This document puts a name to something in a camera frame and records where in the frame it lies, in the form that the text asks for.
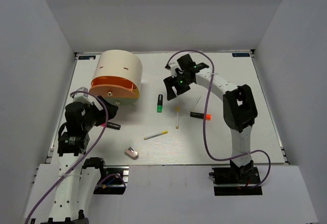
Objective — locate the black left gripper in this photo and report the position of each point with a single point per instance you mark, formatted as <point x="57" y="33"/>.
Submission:
<point x="111" y="109"/>

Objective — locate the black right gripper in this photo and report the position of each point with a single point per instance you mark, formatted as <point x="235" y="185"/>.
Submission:
<point x="170" y="81"/>

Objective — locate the pink black highlighter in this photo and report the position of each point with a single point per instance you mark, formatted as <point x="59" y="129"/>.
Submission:
<point x="111" y="125"/>

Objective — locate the green black highlighter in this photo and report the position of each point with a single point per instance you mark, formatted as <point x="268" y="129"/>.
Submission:
<point x="159" y="103"/>

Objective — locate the orange black highlighter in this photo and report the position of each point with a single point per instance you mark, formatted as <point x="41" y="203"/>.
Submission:
<point x="200" y="115"/>

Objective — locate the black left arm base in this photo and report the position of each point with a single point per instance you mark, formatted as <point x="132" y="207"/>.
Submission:
<point x="110" y="180"/>

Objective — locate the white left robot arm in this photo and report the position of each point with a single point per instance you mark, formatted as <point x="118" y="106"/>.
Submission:
<point x="78" y="174"/>

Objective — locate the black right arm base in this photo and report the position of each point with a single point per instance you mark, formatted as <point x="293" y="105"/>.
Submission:
<point x="225" y="184"/>

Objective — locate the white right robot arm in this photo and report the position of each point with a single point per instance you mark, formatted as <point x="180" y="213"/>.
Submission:
<point x="239" y="108"/>

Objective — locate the thin white yellow pen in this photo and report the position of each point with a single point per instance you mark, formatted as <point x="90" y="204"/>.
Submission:
<point x="196" y="102"/>

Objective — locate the white yellow pen upright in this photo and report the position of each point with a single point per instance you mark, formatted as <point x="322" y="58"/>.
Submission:
<point x="177" y="117"/>

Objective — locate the white yellow pen lower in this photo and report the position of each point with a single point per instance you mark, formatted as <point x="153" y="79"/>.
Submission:
<point x="155" y="135"/>

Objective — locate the beige orange drawer container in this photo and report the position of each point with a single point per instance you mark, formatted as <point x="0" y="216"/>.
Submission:
<point x="117" y="77"/>

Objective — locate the pink white eraser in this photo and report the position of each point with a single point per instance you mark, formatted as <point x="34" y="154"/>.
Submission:
<point x="131" y="152"/>

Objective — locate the blue left corner label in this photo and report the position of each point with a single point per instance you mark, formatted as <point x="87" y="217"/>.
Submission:
<point x="87" y="57"/>

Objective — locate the blue corner label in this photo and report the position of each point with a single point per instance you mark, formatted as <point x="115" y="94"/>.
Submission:
<point x="240" y="55"/>
<point x="87" y="57"/>

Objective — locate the blue right corner label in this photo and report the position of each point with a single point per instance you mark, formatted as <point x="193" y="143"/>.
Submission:
<point x="240" y="55"/>

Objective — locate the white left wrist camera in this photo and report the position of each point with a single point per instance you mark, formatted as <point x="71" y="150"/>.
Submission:
<point x="81" y="95"/>

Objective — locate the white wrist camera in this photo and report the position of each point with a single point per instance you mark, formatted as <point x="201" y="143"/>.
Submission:
<point x="174" y="68"/>
<point x="81" y="95"/>

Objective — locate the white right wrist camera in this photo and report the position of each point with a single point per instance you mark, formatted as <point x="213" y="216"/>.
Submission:
<point x="174" y="68"/>

